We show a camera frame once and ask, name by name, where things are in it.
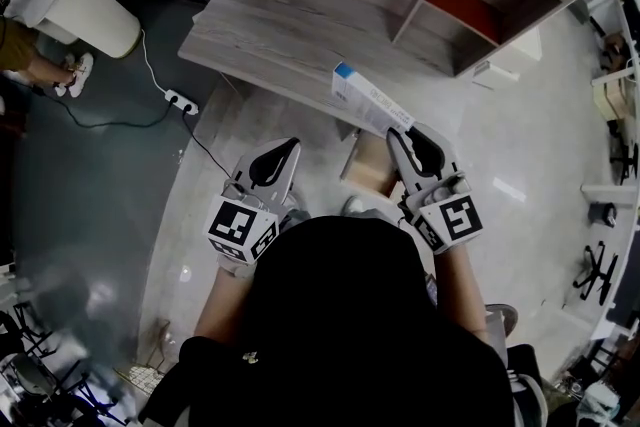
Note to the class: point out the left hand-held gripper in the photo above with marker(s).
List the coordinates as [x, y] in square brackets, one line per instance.
[232, 227]

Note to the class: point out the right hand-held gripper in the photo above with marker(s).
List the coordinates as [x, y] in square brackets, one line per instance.
[455, 217]

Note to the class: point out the wooden drawer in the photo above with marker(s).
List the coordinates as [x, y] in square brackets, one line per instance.
[370, 160]

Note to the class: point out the white and blue box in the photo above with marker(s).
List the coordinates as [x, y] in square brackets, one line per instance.
[365, 97]

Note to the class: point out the person's right forearm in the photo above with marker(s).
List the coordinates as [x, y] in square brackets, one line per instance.
[462, 295]

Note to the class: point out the person's left forearm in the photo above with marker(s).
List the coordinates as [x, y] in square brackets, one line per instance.
[222, 305]

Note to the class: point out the person's left hand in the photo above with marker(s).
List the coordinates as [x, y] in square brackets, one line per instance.
[235, 267]

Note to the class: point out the white cloth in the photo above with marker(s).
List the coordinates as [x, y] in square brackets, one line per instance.
[380, 215]

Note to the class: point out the person's right white shoe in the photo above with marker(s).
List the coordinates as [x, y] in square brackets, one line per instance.
[351, 205]

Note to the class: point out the white power strip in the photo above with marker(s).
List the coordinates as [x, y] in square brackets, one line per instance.
[181, 101]

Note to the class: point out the white cabinet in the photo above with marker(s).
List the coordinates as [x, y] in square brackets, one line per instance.
[510, 65]

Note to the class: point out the round brown stool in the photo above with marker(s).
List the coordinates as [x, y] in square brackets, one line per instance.
[502, 315]

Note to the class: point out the person's black shirt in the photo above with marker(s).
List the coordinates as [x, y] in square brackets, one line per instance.
[350, 325]

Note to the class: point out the small black bin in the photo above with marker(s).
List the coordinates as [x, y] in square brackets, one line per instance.
[602, 215]

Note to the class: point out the clear acrylic stand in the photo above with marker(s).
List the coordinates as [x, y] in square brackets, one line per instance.
[157, 340]

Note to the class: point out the black office chair base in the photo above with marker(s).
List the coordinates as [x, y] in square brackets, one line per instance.
[597, 272]

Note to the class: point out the woven patterned fan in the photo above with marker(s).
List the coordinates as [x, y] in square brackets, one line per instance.
[142, 377]

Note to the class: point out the black white striped garment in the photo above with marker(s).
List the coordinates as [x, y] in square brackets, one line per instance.
[530, 390]

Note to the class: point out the black chair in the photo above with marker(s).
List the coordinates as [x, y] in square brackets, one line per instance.
[45, 375]

